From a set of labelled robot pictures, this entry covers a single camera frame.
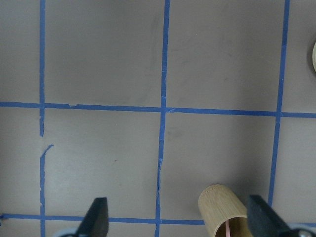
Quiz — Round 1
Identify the wooden mug tree stand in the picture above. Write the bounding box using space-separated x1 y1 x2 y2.
312 42 316 72

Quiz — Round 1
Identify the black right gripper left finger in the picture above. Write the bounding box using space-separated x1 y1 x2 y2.
77 197 109 237

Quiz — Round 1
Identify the pink chopstick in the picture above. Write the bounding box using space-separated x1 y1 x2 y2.
225 220 231 237

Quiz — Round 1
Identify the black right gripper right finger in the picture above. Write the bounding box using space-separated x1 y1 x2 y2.
247 195 298 237

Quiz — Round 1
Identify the bamboo wooden cup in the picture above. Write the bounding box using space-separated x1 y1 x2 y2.
198 184 252 237

